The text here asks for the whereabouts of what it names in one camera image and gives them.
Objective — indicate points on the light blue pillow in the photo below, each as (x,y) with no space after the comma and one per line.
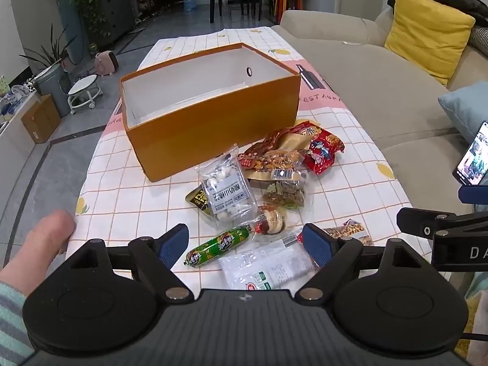
(469,110)

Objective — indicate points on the green sausage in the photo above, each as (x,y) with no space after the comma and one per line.
(217,246)

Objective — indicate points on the checked printed tablecloth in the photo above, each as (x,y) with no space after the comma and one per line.
(122,183)

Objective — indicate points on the clear round snack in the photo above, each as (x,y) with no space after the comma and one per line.
(272,219)

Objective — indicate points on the person's left hand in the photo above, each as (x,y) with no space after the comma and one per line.
(38,247)

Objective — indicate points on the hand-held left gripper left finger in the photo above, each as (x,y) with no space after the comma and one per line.
(173,244)

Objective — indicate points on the blue water jug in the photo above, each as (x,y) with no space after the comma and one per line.
(190,2)

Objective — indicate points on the clear packet of white nuts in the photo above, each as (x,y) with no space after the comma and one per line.
(225,186)

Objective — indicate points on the grey plant pot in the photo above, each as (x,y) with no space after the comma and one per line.
(51,87)

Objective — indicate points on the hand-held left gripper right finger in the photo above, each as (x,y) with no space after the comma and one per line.
(316,246)

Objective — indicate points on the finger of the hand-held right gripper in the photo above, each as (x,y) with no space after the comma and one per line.
(472,194)
(419,222)

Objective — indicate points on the yellow pillow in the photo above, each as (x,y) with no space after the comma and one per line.
(427,30)

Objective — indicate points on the smartphone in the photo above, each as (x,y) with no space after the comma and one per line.
(474,156)

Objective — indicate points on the white rolling stool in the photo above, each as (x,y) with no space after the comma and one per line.
(84,89)

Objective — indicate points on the clear packet of yellowish strips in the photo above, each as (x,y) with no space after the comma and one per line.
(286,194)

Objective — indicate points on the clear bag of peanuts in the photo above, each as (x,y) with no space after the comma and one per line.
(270,162)

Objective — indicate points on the beige sofa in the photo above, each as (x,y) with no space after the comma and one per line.
(381,95)

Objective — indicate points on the white snack packet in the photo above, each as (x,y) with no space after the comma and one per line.
(263,265)

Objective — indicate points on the pink small heater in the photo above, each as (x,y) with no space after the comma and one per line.
(106,63)

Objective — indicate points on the black snack packet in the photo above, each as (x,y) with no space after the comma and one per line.
(197,199)

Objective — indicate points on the small striped-edge snack packet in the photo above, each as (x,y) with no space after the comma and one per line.
(352,230)

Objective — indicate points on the long-leaved green plant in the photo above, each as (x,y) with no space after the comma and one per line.
(49,51)

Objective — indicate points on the black dining chair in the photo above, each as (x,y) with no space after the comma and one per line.
(231,2)
(259,0)

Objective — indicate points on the orange cardboard box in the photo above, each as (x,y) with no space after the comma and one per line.
(209,137)

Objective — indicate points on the red cartoon snack packet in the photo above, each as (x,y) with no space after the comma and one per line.
(324,152)

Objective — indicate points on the red packet of braised meat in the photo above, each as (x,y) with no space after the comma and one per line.
(284,137)

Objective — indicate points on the brown cardboard box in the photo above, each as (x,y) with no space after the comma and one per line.
(40,118)

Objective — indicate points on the dark cabinet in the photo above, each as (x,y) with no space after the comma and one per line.
(116,11)

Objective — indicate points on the striped pillow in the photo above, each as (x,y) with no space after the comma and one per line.
(479,39)

